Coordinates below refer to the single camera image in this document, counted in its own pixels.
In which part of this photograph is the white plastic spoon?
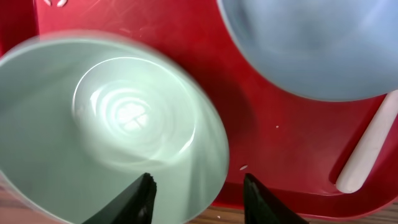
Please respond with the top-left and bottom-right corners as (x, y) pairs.
(336, 90), (397, 194)

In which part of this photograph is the light blue bowl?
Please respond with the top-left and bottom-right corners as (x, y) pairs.
(217, 0), (397, 101)

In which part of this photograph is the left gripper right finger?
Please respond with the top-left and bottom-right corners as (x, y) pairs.
(243, 173), (308, 224)

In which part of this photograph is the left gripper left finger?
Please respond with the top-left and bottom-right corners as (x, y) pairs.
(83, 173), (157, 224)

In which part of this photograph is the light green bowl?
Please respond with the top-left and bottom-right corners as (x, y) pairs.
(1, 34), (229, 223)

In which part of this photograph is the red serving tray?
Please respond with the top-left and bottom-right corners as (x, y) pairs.
(1, 0), (397, 221)

